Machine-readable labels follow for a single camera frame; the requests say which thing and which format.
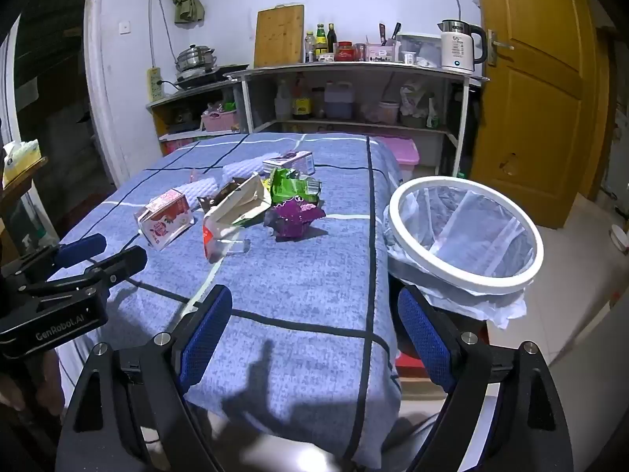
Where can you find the person's left hand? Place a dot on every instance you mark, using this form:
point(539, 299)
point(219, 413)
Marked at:
point(44, 383)

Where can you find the small white cup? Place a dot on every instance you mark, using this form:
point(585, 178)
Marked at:
point(409, 58)

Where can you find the low wooden shelf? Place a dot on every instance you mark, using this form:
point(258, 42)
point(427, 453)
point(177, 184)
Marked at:
point(186, 93)

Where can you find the white rimmed trash bin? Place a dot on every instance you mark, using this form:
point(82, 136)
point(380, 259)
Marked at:
point(471, 236)

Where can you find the black induction cooker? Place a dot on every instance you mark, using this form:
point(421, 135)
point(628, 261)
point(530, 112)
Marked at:
point(211, 74)

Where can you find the green and white spray bottle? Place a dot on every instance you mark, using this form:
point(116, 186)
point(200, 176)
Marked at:
point(432, 115)

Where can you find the purple and white box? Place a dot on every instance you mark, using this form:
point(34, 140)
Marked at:
point(290, 161)

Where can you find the white wall switch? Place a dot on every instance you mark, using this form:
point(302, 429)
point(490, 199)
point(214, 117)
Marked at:
point(125, 26)

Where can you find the white electric kettle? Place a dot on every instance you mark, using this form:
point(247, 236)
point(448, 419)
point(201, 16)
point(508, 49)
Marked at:
point(457, 49)

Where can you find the clear plastic packet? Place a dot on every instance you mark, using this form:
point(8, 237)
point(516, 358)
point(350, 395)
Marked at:
point(216, 243)

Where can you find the crumpled plastic bags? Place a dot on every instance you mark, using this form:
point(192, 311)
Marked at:
point(413, 101)

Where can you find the small drinking glass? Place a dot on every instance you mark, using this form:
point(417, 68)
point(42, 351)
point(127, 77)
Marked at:
point(361, 51)

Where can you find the steel cooking pot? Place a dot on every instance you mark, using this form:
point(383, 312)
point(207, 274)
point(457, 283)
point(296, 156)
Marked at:
point(195, 59)

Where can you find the pink storage box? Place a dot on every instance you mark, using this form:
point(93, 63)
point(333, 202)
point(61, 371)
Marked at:
point(403, 155)

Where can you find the green label sauce bottle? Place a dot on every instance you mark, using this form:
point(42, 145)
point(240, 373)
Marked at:
point(321, 42)

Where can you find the yellow wooden door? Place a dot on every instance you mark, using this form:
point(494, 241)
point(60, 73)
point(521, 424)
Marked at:
point(535, 108)

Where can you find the green snack packet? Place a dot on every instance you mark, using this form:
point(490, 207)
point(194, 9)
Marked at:
point(290, 184)

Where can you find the white plastic bottle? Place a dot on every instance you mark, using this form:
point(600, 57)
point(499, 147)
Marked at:
point(282, 103)

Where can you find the dark sauce bottle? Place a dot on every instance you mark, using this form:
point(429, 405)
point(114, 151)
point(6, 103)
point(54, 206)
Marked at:
point(331, 39)

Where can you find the yellow label soy bottle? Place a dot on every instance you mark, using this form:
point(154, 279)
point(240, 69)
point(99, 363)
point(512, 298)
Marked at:
point(302, 105)

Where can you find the blue checked blanket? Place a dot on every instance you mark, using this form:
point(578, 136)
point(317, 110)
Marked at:
point(295, 280)

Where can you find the brown chocolate wrapper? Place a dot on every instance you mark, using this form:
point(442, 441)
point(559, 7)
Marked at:
point(211, 201)

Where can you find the purple liquid jug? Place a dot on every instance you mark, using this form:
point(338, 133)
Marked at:
point(340, 103)

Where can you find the white foam net sleeve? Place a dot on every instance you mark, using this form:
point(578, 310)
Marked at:
point(231, 169)

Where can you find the white bowl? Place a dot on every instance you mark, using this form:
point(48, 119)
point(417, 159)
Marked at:
point(620, 238)

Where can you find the clear plastic bottle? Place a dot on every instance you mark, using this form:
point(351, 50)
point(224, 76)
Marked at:
point(309, 49)

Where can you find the purple snack packet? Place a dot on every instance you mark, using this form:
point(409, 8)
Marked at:
point(290, 219)

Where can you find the red jar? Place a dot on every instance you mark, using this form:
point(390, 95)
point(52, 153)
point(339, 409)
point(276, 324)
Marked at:
point(345, 51)

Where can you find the wooden cutting board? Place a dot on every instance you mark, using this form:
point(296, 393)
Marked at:
point(277, 37)

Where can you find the white round waste bin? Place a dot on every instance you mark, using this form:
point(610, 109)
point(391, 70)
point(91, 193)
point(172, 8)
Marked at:
point(491, 286)

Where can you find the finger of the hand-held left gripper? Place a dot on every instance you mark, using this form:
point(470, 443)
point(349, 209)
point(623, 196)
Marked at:
point(123, 263)
point(81, 248)

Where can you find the pink milk carton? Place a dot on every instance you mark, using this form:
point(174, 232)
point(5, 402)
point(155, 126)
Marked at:
point(164, 219)

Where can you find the red stool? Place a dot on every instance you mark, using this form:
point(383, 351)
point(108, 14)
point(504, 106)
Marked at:
point(413, 366)

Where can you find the clear plastic container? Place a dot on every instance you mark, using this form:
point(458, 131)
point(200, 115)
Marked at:
point(422, 49)

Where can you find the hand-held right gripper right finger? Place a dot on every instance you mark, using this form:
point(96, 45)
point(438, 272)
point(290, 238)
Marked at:
point(422, 339)

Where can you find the pink plastic basket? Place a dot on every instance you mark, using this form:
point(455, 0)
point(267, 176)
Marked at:
point(220, 122)

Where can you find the white frame shelf unit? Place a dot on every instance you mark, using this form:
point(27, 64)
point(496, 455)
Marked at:
point(344, 66)

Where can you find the pink knife holder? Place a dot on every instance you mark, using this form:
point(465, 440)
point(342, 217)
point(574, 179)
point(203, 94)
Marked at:
point(381, 52)

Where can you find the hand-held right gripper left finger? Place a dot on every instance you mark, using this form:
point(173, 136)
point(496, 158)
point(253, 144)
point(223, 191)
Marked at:
point(206, 339)

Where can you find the kitchen knife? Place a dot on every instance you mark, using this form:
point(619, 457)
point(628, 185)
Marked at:
point(382, 33)
point(395, 32)

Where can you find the yellowish power strip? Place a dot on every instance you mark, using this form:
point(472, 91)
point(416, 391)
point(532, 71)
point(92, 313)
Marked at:
point(155, 83)

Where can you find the white lidded tub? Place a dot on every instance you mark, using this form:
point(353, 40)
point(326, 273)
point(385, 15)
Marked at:
point(388, 113)

